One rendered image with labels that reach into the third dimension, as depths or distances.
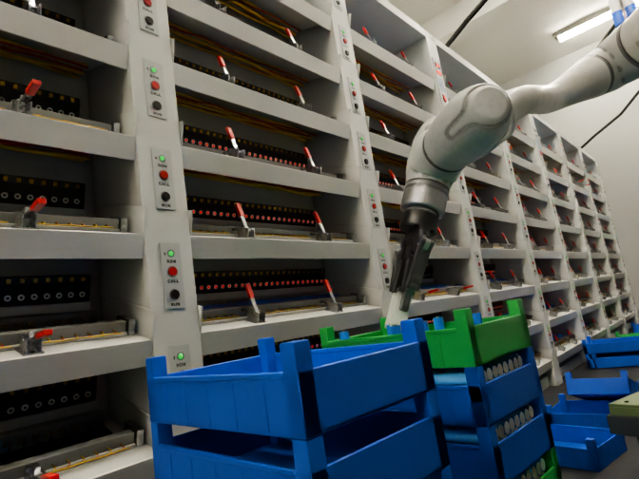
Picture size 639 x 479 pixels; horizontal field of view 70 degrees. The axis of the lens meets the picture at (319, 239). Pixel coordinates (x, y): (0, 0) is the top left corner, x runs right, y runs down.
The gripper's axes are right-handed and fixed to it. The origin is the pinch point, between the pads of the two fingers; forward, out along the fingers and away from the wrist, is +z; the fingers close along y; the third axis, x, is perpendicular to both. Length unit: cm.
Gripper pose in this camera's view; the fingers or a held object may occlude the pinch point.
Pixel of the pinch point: (398, 312)
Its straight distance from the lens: 88.7
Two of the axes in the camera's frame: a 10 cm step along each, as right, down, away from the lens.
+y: -2.4, 2.1, 9.5
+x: -9.3, -3.2, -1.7
